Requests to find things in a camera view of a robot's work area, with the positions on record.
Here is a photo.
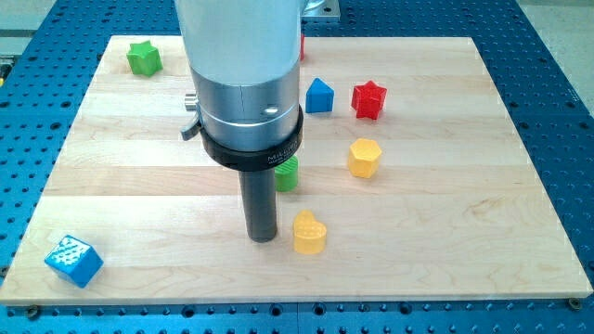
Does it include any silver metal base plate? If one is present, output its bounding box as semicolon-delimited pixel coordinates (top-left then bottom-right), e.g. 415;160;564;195
301;0;341;23

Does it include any yellow heart block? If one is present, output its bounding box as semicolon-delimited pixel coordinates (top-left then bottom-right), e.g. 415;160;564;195
292;210;327;255

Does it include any green cylinder block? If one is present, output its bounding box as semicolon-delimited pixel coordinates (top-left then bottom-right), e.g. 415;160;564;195
274;156;299;192

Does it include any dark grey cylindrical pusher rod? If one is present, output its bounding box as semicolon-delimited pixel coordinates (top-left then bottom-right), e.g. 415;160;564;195
239;169;278;243

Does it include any blue cube block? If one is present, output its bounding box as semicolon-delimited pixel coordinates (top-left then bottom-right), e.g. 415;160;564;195
44;235;104;289

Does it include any light wooden board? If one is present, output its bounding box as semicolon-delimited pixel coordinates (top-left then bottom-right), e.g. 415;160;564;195
1;36;592;305

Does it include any yellow hexagon block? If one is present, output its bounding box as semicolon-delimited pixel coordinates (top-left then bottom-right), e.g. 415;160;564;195
347;138;382;178

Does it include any red star block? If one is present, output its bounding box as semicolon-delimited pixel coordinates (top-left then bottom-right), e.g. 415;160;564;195
351;81;387;120

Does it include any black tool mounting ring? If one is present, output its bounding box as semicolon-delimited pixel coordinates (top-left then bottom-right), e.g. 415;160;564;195
200;106;303;172

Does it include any blue house-shaped block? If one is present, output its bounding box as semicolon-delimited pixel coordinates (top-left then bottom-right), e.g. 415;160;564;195
305;78;334;113

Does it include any red block behind arm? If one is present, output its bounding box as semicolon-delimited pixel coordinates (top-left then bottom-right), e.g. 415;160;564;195
299;33;305;61

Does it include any green star block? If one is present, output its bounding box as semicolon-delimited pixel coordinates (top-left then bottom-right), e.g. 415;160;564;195
126;41;163;77

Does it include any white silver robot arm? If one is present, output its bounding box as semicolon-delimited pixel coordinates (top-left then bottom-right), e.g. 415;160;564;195
174;0;303;242

